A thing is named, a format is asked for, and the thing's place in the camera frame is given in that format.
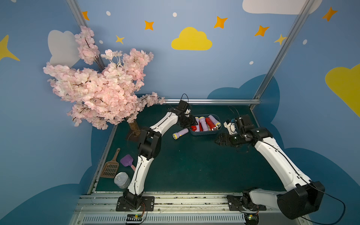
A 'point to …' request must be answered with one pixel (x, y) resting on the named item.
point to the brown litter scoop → (110, 168)
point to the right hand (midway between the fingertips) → (223, 140)
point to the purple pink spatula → (127, 160)
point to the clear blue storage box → (216, 116)
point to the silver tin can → (122, 180)
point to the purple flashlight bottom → (216, 123)
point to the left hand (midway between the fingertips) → (195, 122)
